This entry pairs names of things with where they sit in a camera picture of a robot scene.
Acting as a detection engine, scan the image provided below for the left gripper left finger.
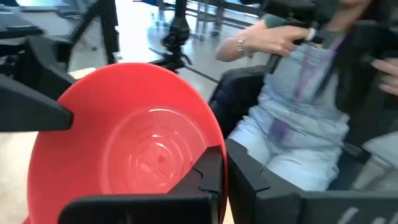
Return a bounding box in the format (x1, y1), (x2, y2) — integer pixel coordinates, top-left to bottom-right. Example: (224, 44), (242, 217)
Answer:
(57, 144), (225, 224)

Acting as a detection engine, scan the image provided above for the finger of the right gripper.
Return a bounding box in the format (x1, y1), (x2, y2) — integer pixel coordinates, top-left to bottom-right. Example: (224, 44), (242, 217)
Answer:
(0, 73), (75, 133)

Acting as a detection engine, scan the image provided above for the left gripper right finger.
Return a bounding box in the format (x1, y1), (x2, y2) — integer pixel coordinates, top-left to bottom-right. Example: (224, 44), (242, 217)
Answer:
(225, 138), (398, 224)

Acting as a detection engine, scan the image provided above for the red plastic mini bowl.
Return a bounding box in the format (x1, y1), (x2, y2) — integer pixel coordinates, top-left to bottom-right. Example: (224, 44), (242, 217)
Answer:
(23, 62), (229, 224)

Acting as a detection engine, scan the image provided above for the person's forearm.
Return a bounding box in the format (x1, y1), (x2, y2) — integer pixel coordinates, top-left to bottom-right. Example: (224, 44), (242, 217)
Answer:
(215, 29), (249, 62)

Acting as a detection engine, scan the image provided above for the grey desk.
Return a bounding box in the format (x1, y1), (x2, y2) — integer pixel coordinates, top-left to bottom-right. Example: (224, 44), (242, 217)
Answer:
(0, 6), (46, 40)

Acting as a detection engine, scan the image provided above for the person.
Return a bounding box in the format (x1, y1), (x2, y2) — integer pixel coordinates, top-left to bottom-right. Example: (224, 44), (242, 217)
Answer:
(214, 0), (398, 192)

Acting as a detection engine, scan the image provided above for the dark chair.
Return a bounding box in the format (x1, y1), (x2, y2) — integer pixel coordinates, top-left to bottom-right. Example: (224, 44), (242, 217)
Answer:
(208, 65), (274, 139)

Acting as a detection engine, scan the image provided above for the person's hand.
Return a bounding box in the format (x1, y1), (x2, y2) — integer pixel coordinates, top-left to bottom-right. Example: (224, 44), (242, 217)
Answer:
(245, 24), (312, 57)
(371, 58), (398, 96)

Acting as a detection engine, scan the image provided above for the black tripod stand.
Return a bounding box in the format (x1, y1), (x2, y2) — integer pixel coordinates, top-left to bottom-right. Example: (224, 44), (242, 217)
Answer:
(149, 0), (193, 74)

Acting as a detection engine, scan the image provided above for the black aluminium table frame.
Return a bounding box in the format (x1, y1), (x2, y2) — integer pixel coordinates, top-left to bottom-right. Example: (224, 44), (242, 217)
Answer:
(68, 0), (121, 65)

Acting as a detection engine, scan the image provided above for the purple lanyard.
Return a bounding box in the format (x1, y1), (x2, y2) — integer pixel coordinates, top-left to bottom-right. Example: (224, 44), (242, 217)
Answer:
(270, 35), (346, 147)

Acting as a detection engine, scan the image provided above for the silver bracelet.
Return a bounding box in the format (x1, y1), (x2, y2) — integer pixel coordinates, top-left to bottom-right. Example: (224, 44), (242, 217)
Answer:
(236, 36), (246, 58)

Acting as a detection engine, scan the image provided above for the black leader arm handle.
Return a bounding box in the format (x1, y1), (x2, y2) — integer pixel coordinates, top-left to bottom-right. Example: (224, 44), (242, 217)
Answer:
(264, 0), (340, 74)

